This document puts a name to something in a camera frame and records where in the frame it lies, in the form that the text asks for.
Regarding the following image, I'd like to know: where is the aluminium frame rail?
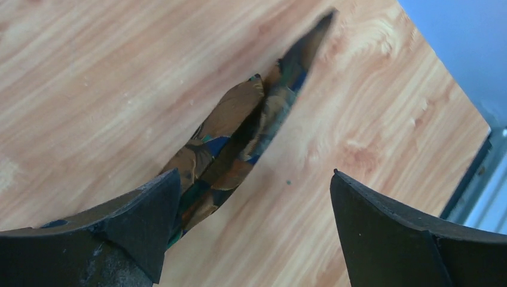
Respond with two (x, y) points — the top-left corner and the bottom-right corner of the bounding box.
(440, 127), (506, 234)

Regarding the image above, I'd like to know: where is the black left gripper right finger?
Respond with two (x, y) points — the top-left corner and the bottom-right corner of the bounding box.
(330, 171), (506, 286)

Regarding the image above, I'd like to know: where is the dark patterned necktie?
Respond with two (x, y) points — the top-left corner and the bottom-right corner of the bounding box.
(164, 8), (339, 245)

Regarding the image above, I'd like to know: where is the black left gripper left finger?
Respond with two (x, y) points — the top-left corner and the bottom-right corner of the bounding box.
(1, 169), (181, 286)

